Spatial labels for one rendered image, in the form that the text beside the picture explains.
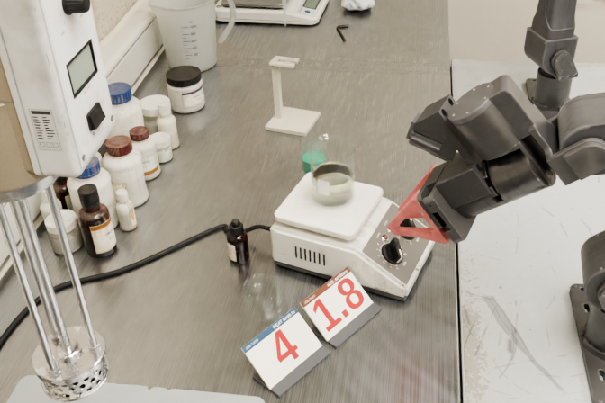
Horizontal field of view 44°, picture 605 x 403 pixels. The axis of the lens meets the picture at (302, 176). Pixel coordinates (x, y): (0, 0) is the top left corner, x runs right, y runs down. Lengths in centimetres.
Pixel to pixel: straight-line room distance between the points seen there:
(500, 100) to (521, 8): 171
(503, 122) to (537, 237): 39
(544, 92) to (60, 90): 105
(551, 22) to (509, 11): 111
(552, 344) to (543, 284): 11
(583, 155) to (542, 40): 62
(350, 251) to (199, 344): 23
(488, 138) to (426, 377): 31
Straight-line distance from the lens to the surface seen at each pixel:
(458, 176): 81
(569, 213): 119
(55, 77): 52
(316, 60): 162
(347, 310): 97
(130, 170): 117
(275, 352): 91
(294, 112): 140
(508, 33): 249
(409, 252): 102
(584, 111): 79
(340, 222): 99
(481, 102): 77
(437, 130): 81
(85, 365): 73
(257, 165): 127
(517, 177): 80
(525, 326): 99
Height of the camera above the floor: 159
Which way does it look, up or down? 34 degrees down
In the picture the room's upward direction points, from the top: 3 degrees counter-clockwise
